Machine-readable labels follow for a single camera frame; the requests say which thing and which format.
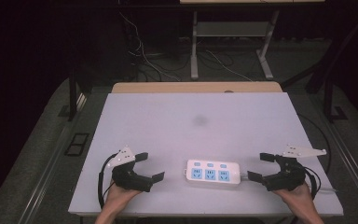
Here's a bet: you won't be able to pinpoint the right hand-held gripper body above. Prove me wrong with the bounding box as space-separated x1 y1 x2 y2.
262 144 328 192

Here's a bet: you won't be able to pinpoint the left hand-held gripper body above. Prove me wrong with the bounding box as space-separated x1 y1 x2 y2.
106 146 154 193

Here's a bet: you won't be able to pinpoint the white power strip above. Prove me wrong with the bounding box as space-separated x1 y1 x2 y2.
185 159 241 188

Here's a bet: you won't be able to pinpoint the person's left hand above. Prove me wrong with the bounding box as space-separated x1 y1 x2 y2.
104 181 143 213

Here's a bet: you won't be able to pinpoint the person's right hand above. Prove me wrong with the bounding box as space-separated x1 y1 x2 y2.
272 182 314 212

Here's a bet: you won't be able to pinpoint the white table cover board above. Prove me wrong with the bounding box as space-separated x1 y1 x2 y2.
67 91 345 217

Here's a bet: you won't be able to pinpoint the black upright stand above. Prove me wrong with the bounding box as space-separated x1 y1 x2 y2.
322 74 350 123
66 59 90 122

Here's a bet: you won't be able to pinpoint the wooden table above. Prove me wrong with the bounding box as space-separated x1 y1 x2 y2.
111 80 283 94

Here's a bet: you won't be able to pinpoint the black slanted stand legs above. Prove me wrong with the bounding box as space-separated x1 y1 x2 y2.
280 10 358 95

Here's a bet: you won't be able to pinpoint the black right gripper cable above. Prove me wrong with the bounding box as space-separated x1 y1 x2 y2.
303 165 323 201

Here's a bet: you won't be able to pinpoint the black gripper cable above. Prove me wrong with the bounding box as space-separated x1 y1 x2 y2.
303 165 323 201
97 153 119 210

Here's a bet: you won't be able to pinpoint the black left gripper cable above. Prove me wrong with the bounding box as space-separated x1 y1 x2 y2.
97 153 119 210

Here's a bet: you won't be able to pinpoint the thin black floor cable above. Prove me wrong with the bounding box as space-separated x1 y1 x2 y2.
297 112 333 175

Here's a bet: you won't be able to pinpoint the metal floor rail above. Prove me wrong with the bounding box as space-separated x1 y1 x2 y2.
18 92 89 224
322 116 358 214

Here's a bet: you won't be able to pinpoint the black floor frame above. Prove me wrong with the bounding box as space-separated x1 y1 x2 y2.
63 133 90 158

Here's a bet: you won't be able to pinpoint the black floor cable bundle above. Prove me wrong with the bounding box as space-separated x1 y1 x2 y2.
130 50 194 83

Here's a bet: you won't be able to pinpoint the short white floor cable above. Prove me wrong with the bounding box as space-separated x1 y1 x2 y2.
204 49 254 82

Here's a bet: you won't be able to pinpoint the long white floor cable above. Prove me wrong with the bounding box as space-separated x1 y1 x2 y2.
118 11 182 83

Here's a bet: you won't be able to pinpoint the grey metal desk frame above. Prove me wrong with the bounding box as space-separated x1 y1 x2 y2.
179 0 326 81

